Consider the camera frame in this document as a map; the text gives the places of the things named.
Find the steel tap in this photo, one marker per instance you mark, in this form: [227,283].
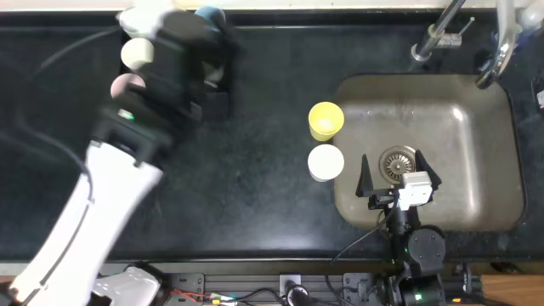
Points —
[429,40]

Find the white cup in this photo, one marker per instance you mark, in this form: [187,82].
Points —
[136,53]
[325,162]

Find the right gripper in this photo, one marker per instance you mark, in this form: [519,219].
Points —
[382,199]

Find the pink cup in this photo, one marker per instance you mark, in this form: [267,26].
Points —
[123,85]

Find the blue cup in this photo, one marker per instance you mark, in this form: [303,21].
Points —
[210,15]

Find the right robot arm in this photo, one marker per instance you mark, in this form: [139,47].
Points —
[425,248]

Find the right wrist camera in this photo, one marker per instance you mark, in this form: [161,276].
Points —
[415,189]

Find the mounting rail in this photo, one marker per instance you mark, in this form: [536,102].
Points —
[255,285]

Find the yellow cup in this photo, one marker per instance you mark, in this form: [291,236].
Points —
[326,121]

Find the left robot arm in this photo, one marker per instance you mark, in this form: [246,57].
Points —
[106,191]

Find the blue soap bottle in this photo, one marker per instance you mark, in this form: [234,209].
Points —
[533,17]

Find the steel sink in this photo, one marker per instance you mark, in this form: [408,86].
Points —
[467,149]

